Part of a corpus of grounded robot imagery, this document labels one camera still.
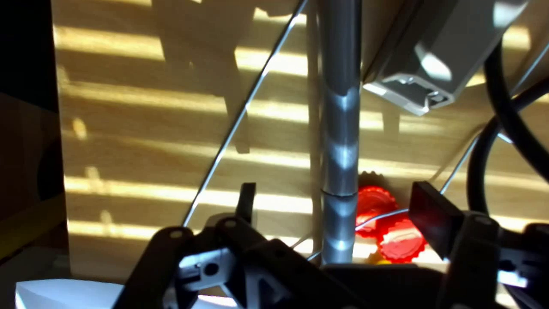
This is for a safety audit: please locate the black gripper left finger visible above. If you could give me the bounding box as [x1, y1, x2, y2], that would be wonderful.
[111, 181, 356, 309]

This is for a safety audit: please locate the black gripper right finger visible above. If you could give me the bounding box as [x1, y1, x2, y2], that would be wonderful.
[406, 181, 549, 309]

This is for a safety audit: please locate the thin black cable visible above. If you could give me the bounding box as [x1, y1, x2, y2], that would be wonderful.
[464, 38, 549, 232]

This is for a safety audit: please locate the red bottle cap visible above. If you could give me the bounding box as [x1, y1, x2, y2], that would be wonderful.
[353, 184, 399, 234]
[375, 215, 428, 266]

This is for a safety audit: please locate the white ribbed cloth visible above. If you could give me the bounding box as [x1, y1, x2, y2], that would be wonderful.
[11, 277, 125, 309]

